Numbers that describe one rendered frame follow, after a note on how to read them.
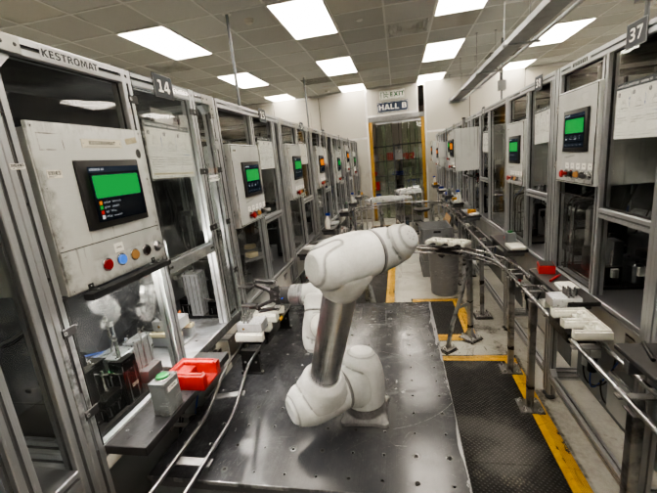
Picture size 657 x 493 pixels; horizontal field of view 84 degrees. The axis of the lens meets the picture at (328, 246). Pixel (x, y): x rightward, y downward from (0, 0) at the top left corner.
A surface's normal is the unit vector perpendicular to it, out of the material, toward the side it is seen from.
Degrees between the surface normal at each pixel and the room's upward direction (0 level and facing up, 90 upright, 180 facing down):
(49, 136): 90
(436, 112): 90
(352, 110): 90
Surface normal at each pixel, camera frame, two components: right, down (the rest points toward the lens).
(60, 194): 0.98, -0.05
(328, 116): -0.18, 0.24
